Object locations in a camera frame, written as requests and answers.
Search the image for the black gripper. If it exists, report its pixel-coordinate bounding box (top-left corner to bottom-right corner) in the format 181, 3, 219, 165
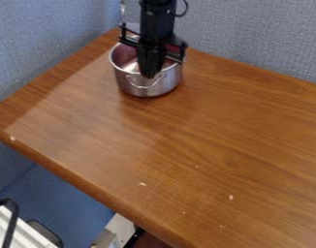
120, 0, 188, 78

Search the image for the silver metal pot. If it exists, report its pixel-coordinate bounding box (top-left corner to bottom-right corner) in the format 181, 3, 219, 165
109, 43, 183, 98

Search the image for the white box with black edge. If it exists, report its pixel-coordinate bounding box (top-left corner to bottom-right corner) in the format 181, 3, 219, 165
0, 199, 64, 248

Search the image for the white table frame part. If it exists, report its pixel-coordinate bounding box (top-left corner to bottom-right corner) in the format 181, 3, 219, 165
90, 214, 137, 248

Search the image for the black cable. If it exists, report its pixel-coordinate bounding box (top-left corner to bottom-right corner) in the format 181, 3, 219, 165
0, 198, 21, 248

